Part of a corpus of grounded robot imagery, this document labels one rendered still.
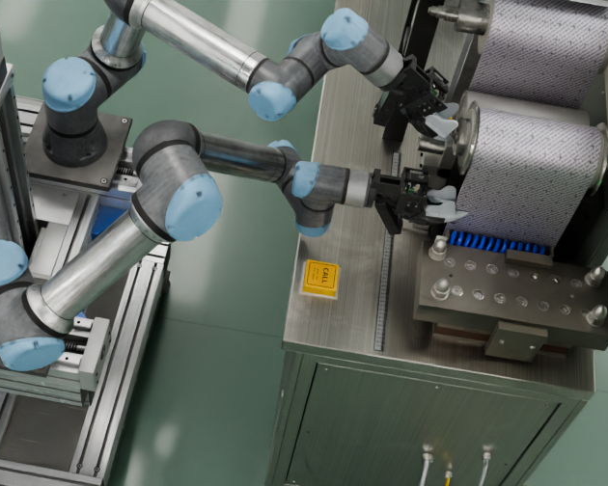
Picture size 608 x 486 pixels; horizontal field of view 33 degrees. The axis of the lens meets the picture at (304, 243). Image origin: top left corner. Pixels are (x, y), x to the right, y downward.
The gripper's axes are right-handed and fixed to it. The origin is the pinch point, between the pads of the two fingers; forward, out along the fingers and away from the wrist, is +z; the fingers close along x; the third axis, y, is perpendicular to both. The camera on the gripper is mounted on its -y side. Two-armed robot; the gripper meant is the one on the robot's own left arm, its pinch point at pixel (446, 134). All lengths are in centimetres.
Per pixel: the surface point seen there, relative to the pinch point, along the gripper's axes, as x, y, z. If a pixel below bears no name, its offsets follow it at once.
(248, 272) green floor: 41, -119, 50
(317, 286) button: -20.3, -36.4, 4.8
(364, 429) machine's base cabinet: -33, -55, 43
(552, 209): -7.8, 9.0, 23.7
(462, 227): -7.7, -9.3, 18.4
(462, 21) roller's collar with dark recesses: 20.6, 8.6, -7.1
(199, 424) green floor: -14, -123, 45
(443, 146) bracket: 1.2, -3.4, 3.5
